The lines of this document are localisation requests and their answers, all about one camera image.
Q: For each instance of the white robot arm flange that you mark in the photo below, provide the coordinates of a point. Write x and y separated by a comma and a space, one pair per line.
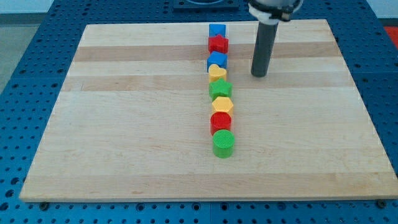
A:
270, 12

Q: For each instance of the yellow heart block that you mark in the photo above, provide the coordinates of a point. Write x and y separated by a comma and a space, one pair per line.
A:
215, 73

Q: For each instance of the blue cube block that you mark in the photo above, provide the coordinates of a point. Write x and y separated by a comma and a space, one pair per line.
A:
216, 29

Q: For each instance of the red cylinder block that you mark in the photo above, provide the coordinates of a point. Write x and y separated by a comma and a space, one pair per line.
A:
219, 121

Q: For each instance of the yellow hexagon block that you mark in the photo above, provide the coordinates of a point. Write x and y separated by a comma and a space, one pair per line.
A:
223, 104

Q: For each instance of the green star block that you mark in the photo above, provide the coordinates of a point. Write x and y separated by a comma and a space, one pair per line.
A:
220, 88

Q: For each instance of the green cylinder block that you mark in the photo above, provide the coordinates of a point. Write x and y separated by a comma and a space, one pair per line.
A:
223, 143

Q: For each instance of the blue pentagon block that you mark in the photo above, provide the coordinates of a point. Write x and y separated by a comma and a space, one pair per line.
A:
217, 58

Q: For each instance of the wooden board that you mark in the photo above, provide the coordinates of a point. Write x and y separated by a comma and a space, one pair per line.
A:
132, 121

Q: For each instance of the red star block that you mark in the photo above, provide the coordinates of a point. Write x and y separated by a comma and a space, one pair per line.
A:
218, 43

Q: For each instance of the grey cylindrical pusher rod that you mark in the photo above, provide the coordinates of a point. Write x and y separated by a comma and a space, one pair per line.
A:
263, 49

